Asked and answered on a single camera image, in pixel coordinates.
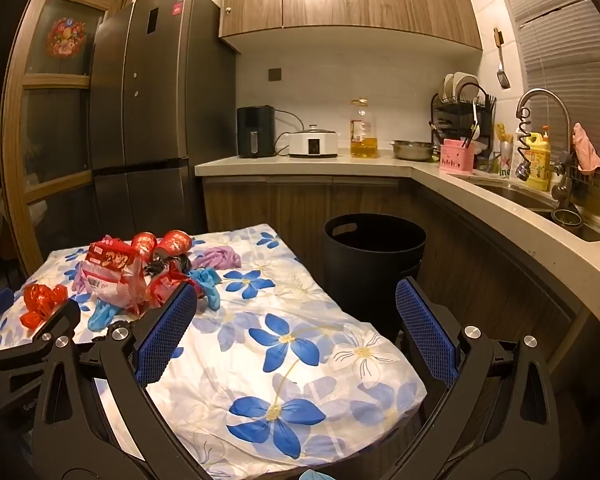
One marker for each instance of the steel pot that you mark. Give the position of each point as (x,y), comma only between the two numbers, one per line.
(412,151)

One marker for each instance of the blue floral blanket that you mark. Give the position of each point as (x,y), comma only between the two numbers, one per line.
(280,280)

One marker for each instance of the wooden upper cabinets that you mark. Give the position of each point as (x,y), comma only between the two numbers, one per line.
(380,0)

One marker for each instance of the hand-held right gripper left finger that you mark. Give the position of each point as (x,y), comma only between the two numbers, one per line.
(167,330)

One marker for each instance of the pink utensil holder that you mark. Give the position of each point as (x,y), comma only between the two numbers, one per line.
(455,160)

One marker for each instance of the red snack packet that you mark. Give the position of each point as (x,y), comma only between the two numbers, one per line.
(112,257)

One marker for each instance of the yellow detergent bottle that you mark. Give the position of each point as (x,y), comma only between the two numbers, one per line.
(540,160)

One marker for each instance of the steel faucet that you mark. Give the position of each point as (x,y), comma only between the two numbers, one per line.
(540,94)

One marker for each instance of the red paper cup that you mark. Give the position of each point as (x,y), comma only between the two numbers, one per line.
(174,245)
(142,243)

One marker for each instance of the red plastic bag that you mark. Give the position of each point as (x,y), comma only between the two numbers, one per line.
(40,300)

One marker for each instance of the steel refrigerator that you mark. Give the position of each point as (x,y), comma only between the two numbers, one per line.
(155,110)

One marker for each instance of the red round door decoration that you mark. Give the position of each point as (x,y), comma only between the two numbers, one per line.
(66,36)

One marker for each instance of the black air fryer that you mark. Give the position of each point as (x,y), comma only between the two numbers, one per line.
(255,130)

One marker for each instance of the white electric cooker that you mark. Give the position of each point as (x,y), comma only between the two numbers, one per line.
(312,142)

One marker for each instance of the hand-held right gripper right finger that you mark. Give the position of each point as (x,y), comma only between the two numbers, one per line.
(425,330)

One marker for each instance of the pink translucent plastic bag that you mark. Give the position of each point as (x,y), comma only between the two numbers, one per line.
(125,295)

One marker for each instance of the steel sink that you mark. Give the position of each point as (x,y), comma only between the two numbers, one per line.
(520,197)

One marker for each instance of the black plastic bag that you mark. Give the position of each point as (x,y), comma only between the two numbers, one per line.
(167,265)

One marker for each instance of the hanging metal spatula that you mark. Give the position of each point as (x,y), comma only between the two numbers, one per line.
(503,80)

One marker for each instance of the wooden cabinets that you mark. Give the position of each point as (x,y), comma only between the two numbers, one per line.
(380,0)
(290,200)

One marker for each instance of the black trash bin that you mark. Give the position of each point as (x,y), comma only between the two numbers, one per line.
(370,270)

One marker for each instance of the wooden lower cabinets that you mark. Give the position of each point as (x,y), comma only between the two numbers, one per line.
(290,200)

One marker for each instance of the wooden glass door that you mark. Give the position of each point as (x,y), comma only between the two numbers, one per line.
(15,110)

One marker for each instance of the knotted blue rubber gloves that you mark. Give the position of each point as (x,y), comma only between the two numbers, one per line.
(207,287)

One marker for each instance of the pink cloth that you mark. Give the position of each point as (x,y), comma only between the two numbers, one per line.
(587,155)

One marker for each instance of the dark wall socket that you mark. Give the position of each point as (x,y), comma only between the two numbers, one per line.
(275,74)

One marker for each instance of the window blinds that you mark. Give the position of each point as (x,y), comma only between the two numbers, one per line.
(570,35)

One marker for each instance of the cooking oil bottle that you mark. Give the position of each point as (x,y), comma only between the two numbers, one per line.
(363,135)

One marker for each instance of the purple rubber glove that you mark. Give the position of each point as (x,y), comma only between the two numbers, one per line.
(217,258)

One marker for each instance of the black dish rack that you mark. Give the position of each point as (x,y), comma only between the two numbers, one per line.
(487,120)

